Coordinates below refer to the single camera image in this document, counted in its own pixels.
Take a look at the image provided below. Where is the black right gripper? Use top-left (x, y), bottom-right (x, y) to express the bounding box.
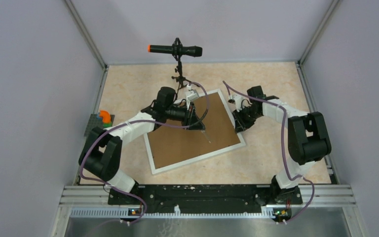
top-left (232, 106), bottom-right (262, 133)

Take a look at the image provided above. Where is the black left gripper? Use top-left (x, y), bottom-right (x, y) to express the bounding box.
top-left (165, 101), bottom-right (205, 130)

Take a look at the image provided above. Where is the silver screwdriver tool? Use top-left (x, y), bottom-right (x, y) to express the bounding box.
top-left (201, 130), bottom-right (211, 143)

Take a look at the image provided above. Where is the white picture frame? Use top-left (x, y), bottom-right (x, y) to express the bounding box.
top-left (143, 88), bottom-right (247, 175)

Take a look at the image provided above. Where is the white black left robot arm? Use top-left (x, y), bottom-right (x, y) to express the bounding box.
top-left (78, 82), bottom-right (208, 204)

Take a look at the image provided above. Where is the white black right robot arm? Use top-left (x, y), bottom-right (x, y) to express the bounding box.
top-left (229, 86), bottom-right (332, 203)

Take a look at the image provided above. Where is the black microphone tripod stand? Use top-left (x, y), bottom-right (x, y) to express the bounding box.
top-left (171, 57), bottom-right (191, 100)

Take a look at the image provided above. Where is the black microphone orange tip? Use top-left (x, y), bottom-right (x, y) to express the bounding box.
top-left (148, 45), bottom-right (203, 57)

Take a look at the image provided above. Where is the orange curved toy block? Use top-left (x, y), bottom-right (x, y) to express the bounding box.
top-left (99, 110), bottom-right (112, 123)

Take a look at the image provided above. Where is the green toy block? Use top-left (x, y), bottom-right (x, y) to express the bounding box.
top-left (102, 121), bottom-right (113, 128)

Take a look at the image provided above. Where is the grey lego baseplate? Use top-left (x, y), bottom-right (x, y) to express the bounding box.
top-left (84, 114), bottom-right (115, 137)

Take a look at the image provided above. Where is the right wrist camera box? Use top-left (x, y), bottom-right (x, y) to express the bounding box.
top-left (228, 94), bottom-right (243, 112)

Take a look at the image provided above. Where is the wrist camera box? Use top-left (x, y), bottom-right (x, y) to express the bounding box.
top-left (228, 94), bottom-right (243, 112)
top-left (185, 89), bottom-right (199, 102)

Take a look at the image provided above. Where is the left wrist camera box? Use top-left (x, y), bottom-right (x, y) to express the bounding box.
top-left (185, 89), bottom-right (199, 102)

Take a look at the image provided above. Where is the brown frame backing board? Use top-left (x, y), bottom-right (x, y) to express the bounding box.
top-left (145, 89), bottom-right (246, 174)

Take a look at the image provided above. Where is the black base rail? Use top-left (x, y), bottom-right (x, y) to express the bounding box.
top-left (108, 184), bottom-right (303, 214)

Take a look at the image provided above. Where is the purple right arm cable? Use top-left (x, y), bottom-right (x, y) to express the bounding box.
top-left (222, 80), bottom-right (315, 225)

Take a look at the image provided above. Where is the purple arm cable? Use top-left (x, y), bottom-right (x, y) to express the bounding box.
top-left (222, 80), bottom-right (315, 225)
top-left (78, 81), bottom-right (210, 226)

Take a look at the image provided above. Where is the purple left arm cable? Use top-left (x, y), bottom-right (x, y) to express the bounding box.
top-left (78, 81), bottom-right (210, 226)

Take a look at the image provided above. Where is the aluminium front rail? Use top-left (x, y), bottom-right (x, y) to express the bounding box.
top-left (51, 184), bottom-right (368, 237)

